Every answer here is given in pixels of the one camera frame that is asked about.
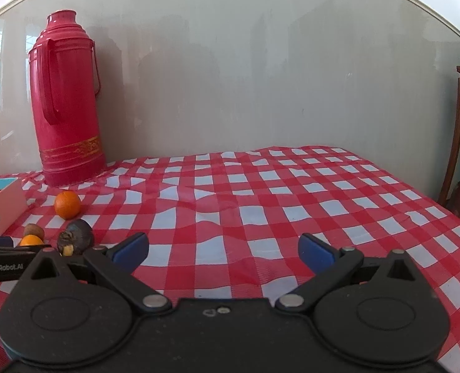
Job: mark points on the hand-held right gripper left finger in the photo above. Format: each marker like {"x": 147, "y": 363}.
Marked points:
{"x": 130, "y": 252}

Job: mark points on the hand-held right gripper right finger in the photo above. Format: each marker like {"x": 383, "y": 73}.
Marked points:
{"x": 317, "y": 254}

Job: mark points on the orange mandarin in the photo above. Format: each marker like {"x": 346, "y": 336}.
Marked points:
{"x": 67, "y": 204}
{"x": 31, "y": 240}

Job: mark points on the small brown round fruit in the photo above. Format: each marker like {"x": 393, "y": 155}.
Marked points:
{"x": 34, "y": 231}

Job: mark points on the colourful cardboard box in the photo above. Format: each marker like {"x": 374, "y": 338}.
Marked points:
{"x": 2, "y": 206}

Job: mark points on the red white checkered tablecloth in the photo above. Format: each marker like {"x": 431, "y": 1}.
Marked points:
{"x": 253, "y": 217}

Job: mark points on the red thermos flask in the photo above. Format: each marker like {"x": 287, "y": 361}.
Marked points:
{"x": 68, "y": 105}

